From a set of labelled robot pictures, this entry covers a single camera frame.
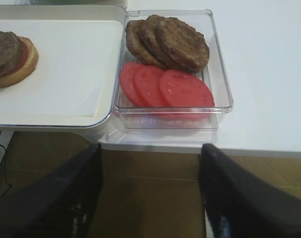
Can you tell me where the tomato slice on tray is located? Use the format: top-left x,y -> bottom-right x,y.
7,42 -> 29,74

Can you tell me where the white serving tray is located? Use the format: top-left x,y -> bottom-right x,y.
0,5 -> 126,130

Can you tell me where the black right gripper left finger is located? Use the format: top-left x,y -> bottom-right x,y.
0,144 -> 102,238

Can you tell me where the tomato slice in box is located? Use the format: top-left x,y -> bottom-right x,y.
119,62 -> 145,107
159,70 -> 215,108
134,65 -> 169,108

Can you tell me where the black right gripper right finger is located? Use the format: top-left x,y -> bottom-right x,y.
199,144 -> 301,238

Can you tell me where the white paper sheet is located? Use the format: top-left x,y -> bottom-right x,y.
0,20 -> 123,117

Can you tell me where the left tomato slice in box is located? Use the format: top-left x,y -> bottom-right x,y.
119,62 -> 145,107

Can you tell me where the middle meat patty in box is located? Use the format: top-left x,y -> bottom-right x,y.
140,15 -> 178,69

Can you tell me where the black cable under table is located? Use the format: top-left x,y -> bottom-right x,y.
0,131 -> 13,197

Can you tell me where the left meat patty in box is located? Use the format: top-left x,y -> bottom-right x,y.
126,20 -> 167,70

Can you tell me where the right meat patty in box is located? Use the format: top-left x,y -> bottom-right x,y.
155,17 -> 210,72

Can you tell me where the clear box with patties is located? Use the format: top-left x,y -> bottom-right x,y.
114,9 -> 234,131

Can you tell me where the middle tomato slice in box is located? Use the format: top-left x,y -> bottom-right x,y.
134,65 -> 169,108

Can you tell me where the meat patty on tray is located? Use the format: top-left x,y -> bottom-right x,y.
0,31 -> 22,76

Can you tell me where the right tomato slice in box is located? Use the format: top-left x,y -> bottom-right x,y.
159,70 -> 215,108

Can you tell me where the meat patty in box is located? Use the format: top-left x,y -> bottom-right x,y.
126,20 -> 167,70
155,17 -> 210,72
140,15 -> 178,69

